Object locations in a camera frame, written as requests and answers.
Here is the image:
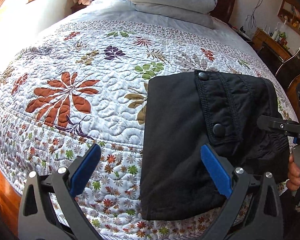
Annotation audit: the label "black quilted pants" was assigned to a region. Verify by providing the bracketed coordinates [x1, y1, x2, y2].
[140, 70, 289, 221]

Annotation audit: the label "right hand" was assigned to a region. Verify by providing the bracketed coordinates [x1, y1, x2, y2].
[286, 153, 300, 191]

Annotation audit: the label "black chrome chair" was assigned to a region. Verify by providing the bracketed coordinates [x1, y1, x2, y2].
[275, 48, 300, 91]

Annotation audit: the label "wooden desk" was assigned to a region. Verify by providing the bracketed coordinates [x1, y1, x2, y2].
[252, 28, 292, 61]

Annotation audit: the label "folded grey duvet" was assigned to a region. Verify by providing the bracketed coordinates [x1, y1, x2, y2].
[132, 2, 213, 29]

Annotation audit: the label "dark wooden headboard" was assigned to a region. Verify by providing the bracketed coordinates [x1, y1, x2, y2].
[210, 0, 236, 23]

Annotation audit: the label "dark bedside table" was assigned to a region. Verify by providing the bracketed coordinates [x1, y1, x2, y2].
[71, 4, 87, 13]

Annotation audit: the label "hanging white cables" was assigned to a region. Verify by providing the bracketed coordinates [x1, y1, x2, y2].
[244, 0, 270, 30]

